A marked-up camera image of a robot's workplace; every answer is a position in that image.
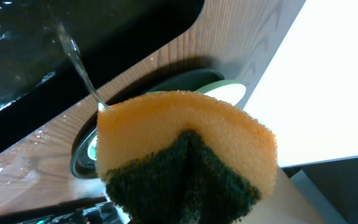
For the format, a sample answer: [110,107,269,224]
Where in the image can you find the orange green sponge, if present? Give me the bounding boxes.
[100,91,278,223]

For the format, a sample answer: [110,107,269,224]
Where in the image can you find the light green plate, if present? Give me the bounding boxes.
[87,135,98,161]
[196,80,246,106]

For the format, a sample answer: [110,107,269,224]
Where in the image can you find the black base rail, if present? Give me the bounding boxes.
[15,202,131,224]

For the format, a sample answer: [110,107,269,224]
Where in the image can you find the black round tray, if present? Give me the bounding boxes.
[70,68,224,179]

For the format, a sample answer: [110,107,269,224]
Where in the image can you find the black rectangular tray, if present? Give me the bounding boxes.
[0,0,204,153]

